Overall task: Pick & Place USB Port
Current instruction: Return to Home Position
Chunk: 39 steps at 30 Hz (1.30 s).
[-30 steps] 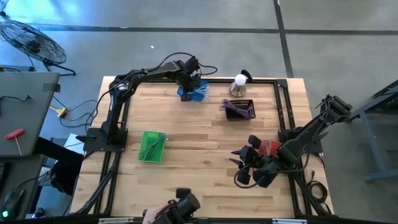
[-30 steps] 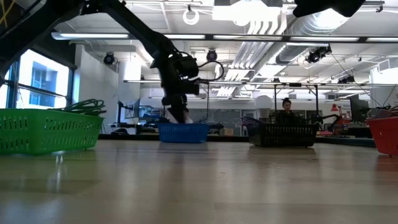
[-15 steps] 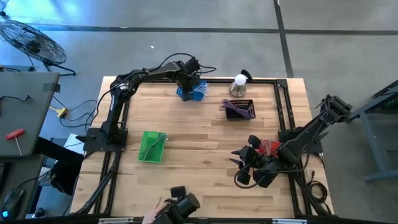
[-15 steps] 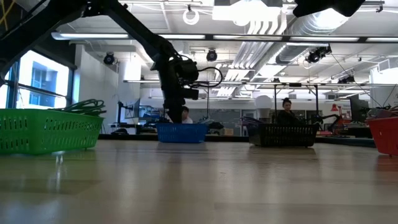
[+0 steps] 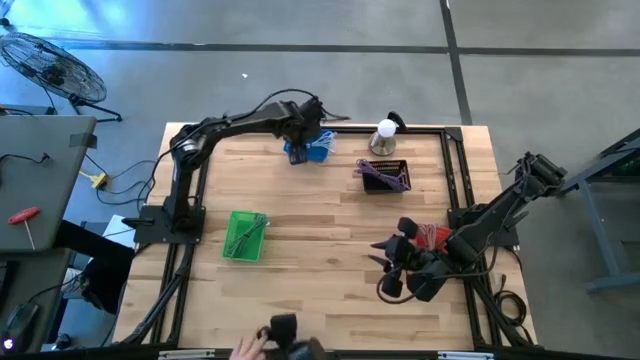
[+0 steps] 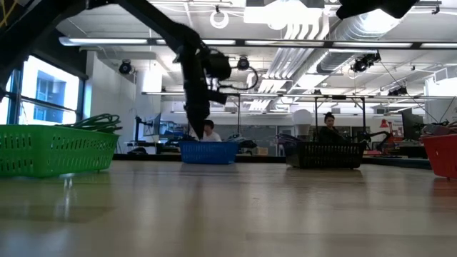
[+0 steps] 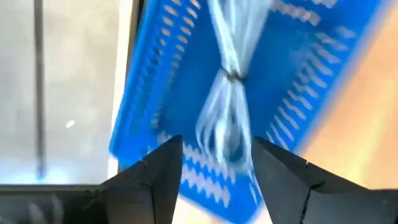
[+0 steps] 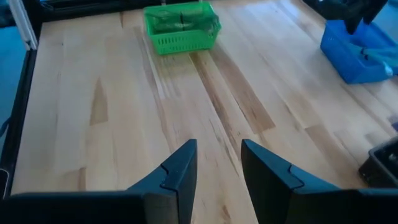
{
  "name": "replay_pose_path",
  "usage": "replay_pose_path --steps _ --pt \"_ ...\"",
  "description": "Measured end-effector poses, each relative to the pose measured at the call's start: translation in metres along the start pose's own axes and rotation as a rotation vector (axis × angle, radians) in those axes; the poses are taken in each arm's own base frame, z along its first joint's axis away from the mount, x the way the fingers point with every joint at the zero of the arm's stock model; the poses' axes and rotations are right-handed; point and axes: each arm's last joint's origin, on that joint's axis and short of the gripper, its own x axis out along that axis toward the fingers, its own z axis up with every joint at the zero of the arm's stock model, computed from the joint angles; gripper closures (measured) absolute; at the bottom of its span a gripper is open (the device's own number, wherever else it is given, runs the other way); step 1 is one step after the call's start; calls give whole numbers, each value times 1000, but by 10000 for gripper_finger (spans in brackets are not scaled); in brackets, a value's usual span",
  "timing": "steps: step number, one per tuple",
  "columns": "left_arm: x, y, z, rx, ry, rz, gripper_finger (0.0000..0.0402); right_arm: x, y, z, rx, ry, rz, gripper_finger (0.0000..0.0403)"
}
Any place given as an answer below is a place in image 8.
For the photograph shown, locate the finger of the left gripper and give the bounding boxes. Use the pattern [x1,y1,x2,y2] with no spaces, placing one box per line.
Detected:
[363,0,389,25]
[343,14,363,35]

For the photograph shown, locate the black table edge frame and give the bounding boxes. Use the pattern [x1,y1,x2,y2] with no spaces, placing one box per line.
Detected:
[0,0,200,197]

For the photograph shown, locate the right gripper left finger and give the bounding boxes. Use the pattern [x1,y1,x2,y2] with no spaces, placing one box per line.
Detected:
[126,139,198,224]

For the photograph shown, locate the green plastic basket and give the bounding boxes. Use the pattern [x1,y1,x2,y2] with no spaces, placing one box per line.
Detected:
[143,1,223,56]

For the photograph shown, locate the white aluminium post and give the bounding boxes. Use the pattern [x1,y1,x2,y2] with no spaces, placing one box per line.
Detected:
[7,0,39,51]

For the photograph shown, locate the light blue cable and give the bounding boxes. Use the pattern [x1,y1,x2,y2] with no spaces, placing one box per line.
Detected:
[359,45,398,77]

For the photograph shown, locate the blue plastic basket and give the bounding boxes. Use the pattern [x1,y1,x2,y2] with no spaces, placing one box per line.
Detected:
[320,19,398,85]

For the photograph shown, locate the black plastic basket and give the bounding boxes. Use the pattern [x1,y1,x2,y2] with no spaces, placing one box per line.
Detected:
[358,136,398,189]

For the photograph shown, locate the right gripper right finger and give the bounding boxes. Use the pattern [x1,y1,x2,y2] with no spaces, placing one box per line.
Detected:
[241,139,358,224]

